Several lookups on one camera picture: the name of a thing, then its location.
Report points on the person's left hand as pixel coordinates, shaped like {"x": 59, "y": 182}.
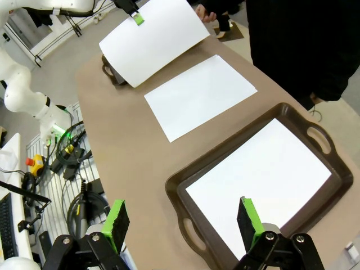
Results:
{"x": 314, "y": 99}

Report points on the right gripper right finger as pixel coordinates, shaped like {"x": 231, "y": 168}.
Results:
{"x": 250, "y": 225}

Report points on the white A4 paper stack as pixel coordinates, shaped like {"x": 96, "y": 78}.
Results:
{"x": 197, "y": 98}

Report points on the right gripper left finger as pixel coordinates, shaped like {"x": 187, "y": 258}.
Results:
{"x": 112, "y": 225}

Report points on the yellow emergency stop button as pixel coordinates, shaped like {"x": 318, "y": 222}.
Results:
{"x": 36, "y": 163}

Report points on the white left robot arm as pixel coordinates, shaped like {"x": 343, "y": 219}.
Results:
{"x": 17, "y": 90}

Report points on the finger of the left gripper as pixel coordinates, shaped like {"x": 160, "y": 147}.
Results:
{"x": 138, "y": 20}

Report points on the dark brown floor mat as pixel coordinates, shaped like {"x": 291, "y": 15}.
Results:
{"x": 236, "y": 33}

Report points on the white A4 paper sheet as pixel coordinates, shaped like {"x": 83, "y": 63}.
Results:
{"x": 267, "y": 174}
{"x": 152, "y": 47}

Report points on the dark brown serving tray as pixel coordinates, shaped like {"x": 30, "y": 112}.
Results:
{"x": 173, "y": 191}
{"x": 112, "y": 74}

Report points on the person in black jacket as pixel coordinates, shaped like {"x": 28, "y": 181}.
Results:
{"x": 295, "y": 42}

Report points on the person's right hand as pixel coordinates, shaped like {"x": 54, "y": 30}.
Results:
{"x": 205, "y": 15}

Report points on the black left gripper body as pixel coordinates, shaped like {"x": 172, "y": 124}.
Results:
{"x": 126, "y": 5}

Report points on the black keyboard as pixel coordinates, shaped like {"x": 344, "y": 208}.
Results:
{"x": 5, "y": 225}

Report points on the white slatted platform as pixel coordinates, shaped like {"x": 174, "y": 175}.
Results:
{"x": 53, "y": 191}

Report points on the person's right forearm black sleeve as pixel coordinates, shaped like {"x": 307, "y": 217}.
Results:
{"x": 225, "y": 5}

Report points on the white desk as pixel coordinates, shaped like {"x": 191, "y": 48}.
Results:
{"x": 14, "y": 168}

